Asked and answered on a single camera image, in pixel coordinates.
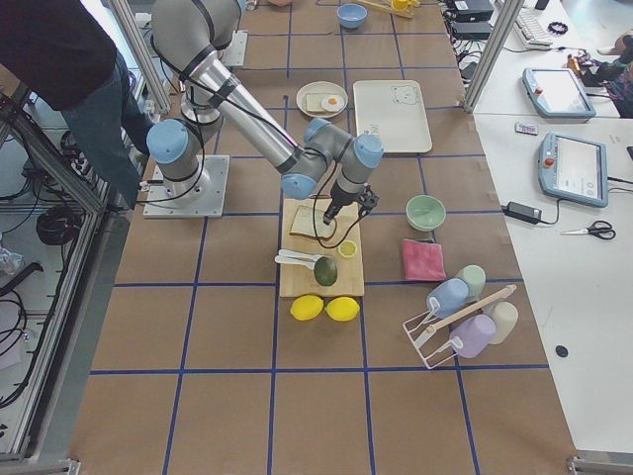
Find green bowl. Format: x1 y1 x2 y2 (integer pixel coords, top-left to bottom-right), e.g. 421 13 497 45
406 195 446 232

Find wooden cutting board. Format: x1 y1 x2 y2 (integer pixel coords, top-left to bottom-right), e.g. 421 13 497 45
279 198 364 298

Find blue bowl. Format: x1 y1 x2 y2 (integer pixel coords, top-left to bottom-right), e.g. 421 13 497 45
336 3 368 30

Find teach pendant near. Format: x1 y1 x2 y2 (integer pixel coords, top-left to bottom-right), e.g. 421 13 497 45
537 133 608 208

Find whole lemon left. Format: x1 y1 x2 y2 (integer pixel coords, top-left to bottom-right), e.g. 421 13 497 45
290 295 324 322

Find cream bear tray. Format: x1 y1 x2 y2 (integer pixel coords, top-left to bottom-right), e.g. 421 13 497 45
353 80 432 154

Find purple cup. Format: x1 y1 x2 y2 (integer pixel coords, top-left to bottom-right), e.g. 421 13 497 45
449 314 497 358

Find bread slice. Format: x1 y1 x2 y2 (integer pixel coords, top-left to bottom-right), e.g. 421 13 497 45
290 205 337 240
305 93 325 114

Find fried egg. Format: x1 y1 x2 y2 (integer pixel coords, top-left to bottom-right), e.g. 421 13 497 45
320 95 345 113

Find cream cup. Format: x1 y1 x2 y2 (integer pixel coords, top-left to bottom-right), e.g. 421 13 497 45
487 301 518 344

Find yellow mug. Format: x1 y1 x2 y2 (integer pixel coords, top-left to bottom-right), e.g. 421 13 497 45
391 0 409 12

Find bread slice on plate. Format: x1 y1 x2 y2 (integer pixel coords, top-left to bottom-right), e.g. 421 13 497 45
305 93 325 114

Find cream round plate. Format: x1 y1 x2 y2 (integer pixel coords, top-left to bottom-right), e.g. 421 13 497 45
296 81 348 119

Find teach pendant far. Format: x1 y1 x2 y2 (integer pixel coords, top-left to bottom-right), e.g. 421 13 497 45
522 68 596 120

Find white plastic spoon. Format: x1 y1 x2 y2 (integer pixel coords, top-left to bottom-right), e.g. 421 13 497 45
274 255 319 270

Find teach pendant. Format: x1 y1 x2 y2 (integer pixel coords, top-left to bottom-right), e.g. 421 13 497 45
522 68 596 120
537 133 608 208

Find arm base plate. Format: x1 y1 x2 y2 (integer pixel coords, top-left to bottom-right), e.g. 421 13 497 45
142 154 229 219

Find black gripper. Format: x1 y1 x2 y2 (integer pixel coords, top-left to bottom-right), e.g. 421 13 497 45
323 184 379 226

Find person in black shirt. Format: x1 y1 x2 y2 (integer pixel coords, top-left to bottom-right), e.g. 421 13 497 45
1 1 152 207

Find green cup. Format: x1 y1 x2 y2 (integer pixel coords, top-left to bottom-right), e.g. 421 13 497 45
455 264 487 301

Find white plastic fork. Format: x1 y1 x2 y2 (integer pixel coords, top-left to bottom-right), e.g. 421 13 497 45
277 248 324 262

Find black power adapter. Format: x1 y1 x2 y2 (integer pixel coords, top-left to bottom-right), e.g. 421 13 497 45
501 201 542 225

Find blue cup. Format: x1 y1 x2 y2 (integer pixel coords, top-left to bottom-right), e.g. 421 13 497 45
426 278 469 319

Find white wire cup rack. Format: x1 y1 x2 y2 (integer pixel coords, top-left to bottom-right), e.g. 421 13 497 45
403 284 516 369

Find whole lemon right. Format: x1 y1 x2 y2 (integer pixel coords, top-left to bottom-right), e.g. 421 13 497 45
324 296 360 323

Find lemon slice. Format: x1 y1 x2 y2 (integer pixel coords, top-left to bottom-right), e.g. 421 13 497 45
337 239 358 258

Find avocado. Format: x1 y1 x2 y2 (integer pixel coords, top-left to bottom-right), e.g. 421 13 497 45
314 256 338 287

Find scissors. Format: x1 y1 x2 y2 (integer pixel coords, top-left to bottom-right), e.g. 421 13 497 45
561 220 616 240

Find wooden dish rack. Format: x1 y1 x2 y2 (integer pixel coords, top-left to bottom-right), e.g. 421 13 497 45
357 0 420 19

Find pink cloth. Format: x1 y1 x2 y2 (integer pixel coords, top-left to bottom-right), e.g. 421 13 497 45
402 238 446 282

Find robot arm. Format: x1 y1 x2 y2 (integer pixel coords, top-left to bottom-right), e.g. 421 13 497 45
152 1 384 223

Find whole lemon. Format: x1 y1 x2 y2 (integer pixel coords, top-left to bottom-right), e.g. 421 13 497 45
324 296 360 323
290 295 324 322

